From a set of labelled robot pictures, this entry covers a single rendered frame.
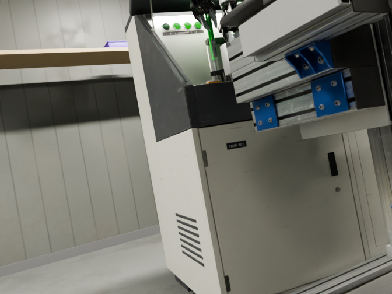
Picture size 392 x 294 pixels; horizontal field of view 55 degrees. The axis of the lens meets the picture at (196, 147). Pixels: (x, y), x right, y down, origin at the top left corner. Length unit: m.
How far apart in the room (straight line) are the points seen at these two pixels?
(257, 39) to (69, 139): 2.90
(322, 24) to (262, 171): 0.88
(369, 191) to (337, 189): 0.17
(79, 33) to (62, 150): 1.11
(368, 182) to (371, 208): 0.11
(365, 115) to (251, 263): 0.79
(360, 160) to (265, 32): 1.10
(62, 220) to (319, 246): 2.43
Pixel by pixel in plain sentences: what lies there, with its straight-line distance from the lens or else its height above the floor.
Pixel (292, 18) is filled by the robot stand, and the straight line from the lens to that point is 0.73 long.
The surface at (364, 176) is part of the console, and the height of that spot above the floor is 0.47.
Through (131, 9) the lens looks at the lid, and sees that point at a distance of 2.06.
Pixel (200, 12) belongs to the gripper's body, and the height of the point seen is 1.25.
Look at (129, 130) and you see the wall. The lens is 3.70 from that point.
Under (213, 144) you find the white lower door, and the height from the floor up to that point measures 0.72.
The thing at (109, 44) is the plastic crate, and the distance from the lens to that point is 3.36.
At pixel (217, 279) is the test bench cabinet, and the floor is 0.22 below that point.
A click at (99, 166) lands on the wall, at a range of 3.59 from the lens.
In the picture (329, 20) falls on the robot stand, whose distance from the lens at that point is 0.71.
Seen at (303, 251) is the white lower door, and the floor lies 0.23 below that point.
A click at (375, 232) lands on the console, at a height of 0.22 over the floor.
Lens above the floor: 0.69
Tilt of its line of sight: 1 degrees up
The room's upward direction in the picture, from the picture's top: 10 degrees counter-clockwise
